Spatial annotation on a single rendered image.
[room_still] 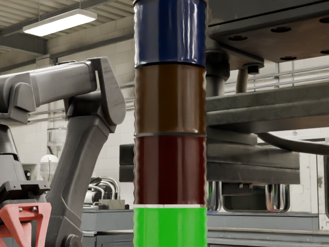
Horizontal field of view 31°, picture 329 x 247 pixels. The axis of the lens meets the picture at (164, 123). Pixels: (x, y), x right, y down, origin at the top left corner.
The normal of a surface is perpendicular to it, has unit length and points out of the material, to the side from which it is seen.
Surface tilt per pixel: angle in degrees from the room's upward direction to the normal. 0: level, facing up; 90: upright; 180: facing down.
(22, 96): 90
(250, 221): 90
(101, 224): 90
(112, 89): 90
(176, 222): 104
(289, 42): 180
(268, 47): 180
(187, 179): 76
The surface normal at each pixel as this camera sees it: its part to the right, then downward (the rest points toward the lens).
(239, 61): 0.00, 0.99
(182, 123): 0.29, 0.12
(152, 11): -0.45, 0.13
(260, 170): 0.78, -0.08
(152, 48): -0.45, -0.35
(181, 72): 0.30, -0.36
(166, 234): -0.08, 0.12
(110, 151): -0.67, -0.10
